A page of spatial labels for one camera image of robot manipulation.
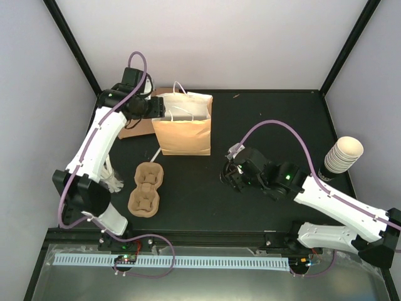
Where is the purple cable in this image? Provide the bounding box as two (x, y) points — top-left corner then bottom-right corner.
(58, 51), (148, 230)
(231, 119), (401, 253)

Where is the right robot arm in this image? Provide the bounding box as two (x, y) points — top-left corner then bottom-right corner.
(220, 144), (400, 269)

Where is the stack of paper cups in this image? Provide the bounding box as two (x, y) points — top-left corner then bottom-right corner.
(318, 136), (364, 182)

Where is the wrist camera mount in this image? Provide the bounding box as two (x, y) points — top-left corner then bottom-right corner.
(141, 74), (154, 97)
(226, 142), (245, 161)

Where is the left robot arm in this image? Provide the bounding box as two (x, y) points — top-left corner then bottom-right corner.
(52, 67), (165, 250)

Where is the brown flat paper bag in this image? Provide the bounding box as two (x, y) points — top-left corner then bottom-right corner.
(118, 119), (155, 139)

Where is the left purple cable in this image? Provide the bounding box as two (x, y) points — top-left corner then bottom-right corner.
(58, 51), (148, 230)

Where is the black frame post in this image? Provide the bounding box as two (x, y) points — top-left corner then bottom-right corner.
(320, 0), (381, 97)
(43, 0), (102, 96)

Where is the cardboard cup carrier stack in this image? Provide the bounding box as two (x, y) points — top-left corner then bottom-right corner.
(128, 162), (164, 218)

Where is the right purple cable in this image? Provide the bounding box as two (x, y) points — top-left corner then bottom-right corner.
(231, 119), (401, 253)

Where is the white slotted cable duct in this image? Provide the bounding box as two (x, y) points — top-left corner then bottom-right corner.
(53, 253), (289, 272)

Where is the black frame post right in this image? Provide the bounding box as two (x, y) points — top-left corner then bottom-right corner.
(320, 0), (381, 97)

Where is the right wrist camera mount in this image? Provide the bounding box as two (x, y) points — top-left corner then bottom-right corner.
(226, 142), (245, 161)

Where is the cup of wrapped straws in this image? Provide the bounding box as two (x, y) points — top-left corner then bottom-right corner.
(100, 156), (124, 193)

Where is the black frame post left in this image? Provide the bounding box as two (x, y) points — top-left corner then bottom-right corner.
(43, 0), (102, 96)

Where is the white straw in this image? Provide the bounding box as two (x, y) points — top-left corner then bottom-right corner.
(150, 148), (162, 162)

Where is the yellow paper takeout bag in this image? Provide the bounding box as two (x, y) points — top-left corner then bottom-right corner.
(152, 81), (213, 156)

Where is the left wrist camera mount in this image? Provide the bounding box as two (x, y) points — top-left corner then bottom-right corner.
(141, 74), (154, 97)

